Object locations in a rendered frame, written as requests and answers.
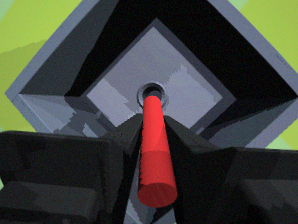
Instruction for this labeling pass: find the dark blue open box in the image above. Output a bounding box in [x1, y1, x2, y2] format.
[5, 0, 298, 148]

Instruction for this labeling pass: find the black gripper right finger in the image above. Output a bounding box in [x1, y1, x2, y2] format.
[163, 115, 298, 224]

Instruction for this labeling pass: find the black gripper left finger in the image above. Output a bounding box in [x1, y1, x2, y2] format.
[0, 113, 143, 224]

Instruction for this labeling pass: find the grey square plate with hole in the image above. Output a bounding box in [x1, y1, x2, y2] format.
[87, 27, 223, 129]

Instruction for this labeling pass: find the red peg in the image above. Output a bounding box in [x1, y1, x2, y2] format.
[137, 96, 177, 207]

